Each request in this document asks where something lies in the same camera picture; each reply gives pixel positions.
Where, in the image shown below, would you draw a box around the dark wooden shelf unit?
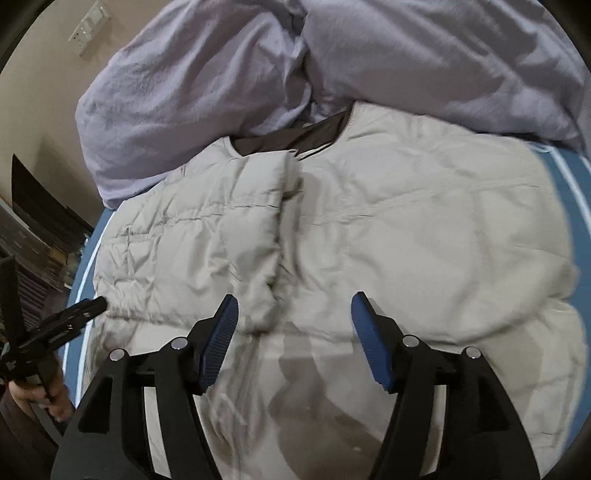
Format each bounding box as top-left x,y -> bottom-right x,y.
0,154 -> 95,335

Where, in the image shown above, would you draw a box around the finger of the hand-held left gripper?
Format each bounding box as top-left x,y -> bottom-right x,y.
60,298 -> 108,331

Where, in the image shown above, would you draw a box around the person's left forearm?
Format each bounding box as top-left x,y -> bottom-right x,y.
0,392 -> 65,480

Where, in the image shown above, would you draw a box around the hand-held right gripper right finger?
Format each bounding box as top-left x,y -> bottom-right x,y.
351,292 -> 541,480

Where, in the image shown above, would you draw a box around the person's left hand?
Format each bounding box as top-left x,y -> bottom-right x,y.
10,359 -> 75,424

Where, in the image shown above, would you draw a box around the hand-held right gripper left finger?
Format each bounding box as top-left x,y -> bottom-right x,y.
50,294 -> 240,480

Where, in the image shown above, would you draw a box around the beige puffer jacket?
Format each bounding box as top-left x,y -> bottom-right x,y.
90,102 -> 587,480

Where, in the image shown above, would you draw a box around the purple duvet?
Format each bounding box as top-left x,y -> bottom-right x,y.
76,0 -> 588,210

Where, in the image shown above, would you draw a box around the white wall socket panel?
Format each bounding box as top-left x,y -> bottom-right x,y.
68,0 -> 112,57

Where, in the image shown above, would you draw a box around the blue striped bed sheet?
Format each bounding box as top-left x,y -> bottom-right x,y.
62,141 -> 591,480

